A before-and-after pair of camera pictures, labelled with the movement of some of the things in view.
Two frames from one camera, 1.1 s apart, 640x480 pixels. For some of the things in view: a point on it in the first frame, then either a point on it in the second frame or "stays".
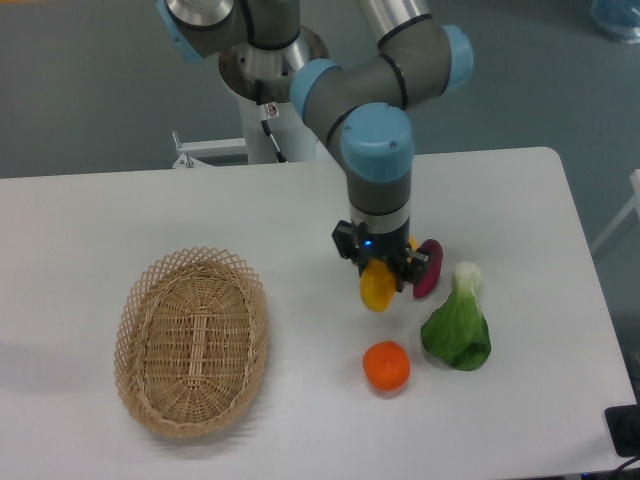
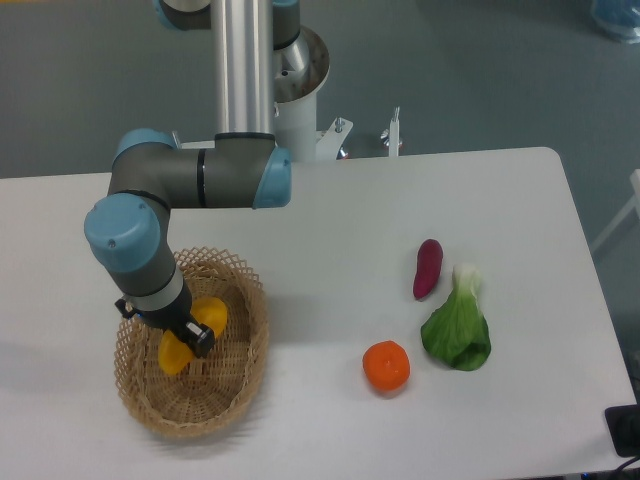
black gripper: (357, 244) to (197, 336)
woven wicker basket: (192, 343) stays
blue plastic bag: (618, 17) stays
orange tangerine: (387, 364) stays
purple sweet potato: (433, 248) stays
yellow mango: (378, 281) to (174, 356)
